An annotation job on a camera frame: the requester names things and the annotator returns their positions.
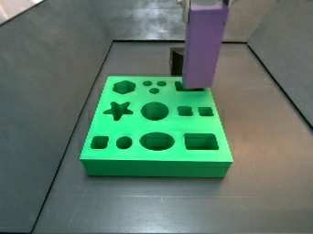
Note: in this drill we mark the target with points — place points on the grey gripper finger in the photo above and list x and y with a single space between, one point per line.
228 2
186 5

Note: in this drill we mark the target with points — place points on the purple arch block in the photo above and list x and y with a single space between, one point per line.
202 42

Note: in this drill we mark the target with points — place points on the dark brown arch holder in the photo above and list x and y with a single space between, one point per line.
176 61

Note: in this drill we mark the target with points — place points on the green shape sorting board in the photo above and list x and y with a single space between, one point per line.
155 129

